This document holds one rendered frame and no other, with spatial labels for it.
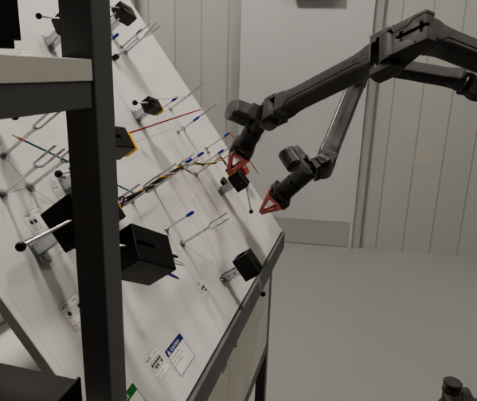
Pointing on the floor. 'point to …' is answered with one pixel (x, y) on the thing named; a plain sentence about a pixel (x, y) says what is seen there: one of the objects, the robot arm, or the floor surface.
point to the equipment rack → (70, 85)
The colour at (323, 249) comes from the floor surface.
